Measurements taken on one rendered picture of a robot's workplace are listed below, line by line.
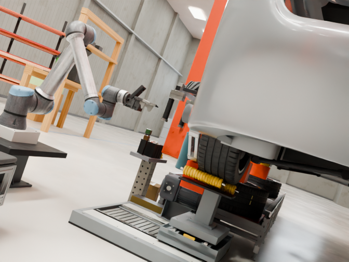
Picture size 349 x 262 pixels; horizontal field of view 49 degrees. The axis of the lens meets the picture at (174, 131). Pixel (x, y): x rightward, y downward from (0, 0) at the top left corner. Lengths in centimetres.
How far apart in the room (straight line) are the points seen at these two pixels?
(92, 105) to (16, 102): 57
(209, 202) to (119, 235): 58
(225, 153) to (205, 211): 45
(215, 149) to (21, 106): 133
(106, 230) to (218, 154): 76
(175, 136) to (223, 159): 88
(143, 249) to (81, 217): 42
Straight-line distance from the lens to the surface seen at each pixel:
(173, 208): 290
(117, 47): 783
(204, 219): 239
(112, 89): 249
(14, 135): 265
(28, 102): 273
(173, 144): 294
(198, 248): 222
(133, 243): 218
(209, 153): 215
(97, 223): 227
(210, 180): 227
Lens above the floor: 71
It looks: level
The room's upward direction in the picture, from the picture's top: 19 degrees clockwise
